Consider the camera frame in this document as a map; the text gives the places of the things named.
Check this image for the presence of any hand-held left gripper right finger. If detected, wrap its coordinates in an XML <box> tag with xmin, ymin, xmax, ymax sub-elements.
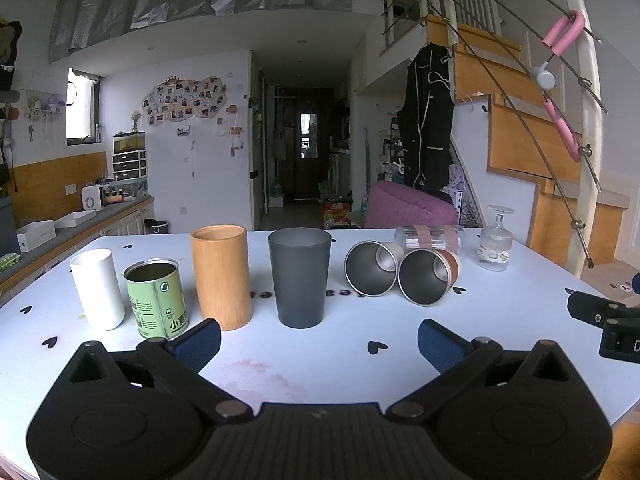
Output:
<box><xmin>384</xmin><ymin>318</ymin><xmax>584</xmax><ymax>424</ymax></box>

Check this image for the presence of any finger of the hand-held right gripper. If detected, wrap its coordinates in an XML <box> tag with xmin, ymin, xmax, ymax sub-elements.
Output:
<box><xmin>567</xmin><ymin>290</ymin><xmax>640</xmax><ymax>331</ymax></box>

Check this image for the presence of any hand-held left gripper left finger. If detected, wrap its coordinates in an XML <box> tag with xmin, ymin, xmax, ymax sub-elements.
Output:
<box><xmin>64</xmin><ymin>318</ymin><xmax>254</xmax><ymax>424</ymax></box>

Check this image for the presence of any steel cup with brown sleeve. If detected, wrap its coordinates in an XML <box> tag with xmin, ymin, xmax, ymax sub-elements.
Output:
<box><xmin>397</xmin><ymin>248</ymin><xmax>462</xmax><ymax>307</ymax></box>

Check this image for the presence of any steel cup with beige sleeve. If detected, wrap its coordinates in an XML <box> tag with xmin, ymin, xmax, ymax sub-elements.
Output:
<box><xmin>343</xmin><ymin>240</ymin><xmax>405</xmax><ymax>297</ymax></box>

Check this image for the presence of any wooden cup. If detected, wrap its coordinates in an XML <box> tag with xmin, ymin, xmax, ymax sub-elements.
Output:
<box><xmin>190</xmin><ymin>224</ymin><xmax>254</xmax><ymax>332</ymax></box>

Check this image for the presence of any patterned glass cup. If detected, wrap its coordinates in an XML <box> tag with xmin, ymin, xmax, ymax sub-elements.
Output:
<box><xmin>394</xmin><ymin>224</ymin><xmax>466</xmax><ymax>262</ymax></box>

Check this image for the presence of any white cup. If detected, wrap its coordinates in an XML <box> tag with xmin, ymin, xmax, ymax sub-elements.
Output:
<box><xmin>69</xmin><ymin>248</ymin><xmax>126</xmax><ymax>331</ymax></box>

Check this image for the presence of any dark grey cup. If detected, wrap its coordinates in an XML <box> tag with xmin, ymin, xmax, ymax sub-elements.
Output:
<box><xmin>267</xmin><ymin>228</ymin><xmax>333</xmax><ymax>330</ymax></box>

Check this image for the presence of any green tin can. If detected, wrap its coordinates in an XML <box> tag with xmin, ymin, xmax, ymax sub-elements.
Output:
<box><xmin>123</xmin><ymin>258</ymin><xmax>187</xmax><ymax>340</ymax></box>

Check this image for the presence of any clear stemmed glass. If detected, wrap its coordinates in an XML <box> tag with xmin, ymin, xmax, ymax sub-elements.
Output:
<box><xmin>476</xmin><ymin>204</ymin><xmax>515</xmax><ymax>272</ymax></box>

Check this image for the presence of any pink armchair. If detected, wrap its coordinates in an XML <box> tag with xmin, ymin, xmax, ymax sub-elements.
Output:
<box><xmin>364</xmin><ymin>181</ymin><xmax>460</xmax><ymax>230</ymax></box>

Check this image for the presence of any white folding rack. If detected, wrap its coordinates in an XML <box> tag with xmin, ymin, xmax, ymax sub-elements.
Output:
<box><xmin>440</xmin><ymin>164</ymin><xmax>482</xmax><ymax>229</ymax></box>

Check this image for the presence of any white counter cabinet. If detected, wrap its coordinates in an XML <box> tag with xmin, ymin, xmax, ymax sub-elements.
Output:
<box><xmin>0</xmin><ymin>194</ymin><xmax>156</xmax><ymax>308</ymax></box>

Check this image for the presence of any red printed box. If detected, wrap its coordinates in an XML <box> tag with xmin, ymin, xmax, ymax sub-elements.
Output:
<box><xmin>323</xmin><ymin>199</ymin><xmax>354</xmax><ymax>230</ymax></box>

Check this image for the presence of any white tray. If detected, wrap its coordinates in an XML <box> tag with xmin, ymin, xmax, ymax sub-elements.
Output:
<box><xmin>53</xmin><ymin>211</ymin><xmax>97</xmax><ymax>227</ymax></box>

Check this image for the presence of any white round-vent appliance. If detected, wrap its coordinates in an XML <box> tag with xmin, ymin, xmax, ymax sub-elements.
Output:
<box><xmin>80</xmin><ymin>185</ymin><xmax>105</xmax><ymax>211</ymax></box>

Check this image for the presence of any grey drawer organiser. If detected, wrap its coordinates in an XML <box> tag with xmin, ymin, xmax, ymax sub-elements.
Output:
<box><xmin>112</xmin><ymin>150</ymin><xmax>149</xmax><ymax>181</ymax></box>

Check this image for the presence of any white open box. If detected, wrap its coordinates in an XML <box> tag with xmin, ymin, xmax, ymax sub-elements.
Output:
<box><xmin>16</xmin><ymin>219</ymin><xmax>57</xmax><ymax>253</ymax></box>

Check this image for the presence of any washing machine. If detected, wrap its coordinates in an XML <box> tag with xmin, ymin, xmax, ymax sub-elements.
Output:
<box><xmin>327</xmin><ymin>152</ymin><xmax>351</xmax><ymax>197</ymax></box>

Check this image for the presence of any wooden staircase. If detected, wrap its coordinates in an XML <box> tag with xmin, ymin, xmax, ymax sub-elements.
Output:
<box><xmin>425</xmin><ymin>14</ymin><xmax>626</xmax><ymax>266</ymax></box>

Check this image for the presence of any pink exercise clamp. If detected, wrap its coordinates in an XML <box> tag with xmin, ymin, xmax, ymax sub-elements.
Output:
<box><xmin>531</xmin><ymin>10</ymin><xmax>587</xmax><ymax>163</ymax></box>

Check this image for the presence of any fish tank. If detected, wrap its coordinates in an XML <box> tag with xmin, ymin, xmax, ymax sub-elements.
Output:
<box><xmin>112</xmin><ymin>131</ymin><xmax>146</xmax><ymax>154</ymax></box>

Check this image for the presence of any dark grey box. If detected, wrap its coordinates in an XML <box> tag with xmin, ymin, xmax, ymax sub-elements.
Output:
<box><xmin>0</xmin><ymin>195</ymin><xmax>19</xmax><ymax>257</ymax></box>

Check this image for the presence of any black hanging garment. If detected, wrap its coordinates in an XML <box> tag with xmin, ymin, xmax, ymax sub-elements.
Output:
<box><xmin>397</xmin><ymin>43</ymin><xmax>456</xmax><ymax>192</ymax></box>

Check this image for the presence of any dark entrance door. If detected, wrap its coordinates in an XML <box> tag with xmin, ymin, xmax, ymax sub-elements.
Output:
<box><xmin>294</xmin><ymin>88</ymin><xmax>335</xmax><ymax>200</ymax></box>

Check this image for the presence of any photo board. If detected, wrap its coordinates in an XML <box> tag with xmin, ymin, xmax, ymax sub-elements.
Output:
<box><xmin>142</xmin><ymin>75</ymin><xmax>229</xmax><ymax>124</ymax></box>

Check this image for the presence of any window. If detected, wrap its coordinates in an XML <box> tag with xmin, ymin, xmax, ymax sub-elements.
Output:
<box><xmin>66</xmin><ymin>67</ymin><xmax>101</xmax><ymax>145</ymax></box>

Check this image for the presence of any metal stair railing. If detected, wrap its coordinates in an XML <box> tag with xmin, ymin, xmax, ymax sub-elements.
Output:
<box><xmin>382</xmin><ymin>0</ymin><xmax>610</xmax><ymax>268</ymax></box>

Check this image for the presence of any white stair post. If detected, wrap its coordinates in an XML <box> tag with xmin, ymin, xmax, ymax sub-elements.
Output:
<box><xmin>559</xmin><ymin>0</ymin><xmax>610</xmax><ymax>278</ymax></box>

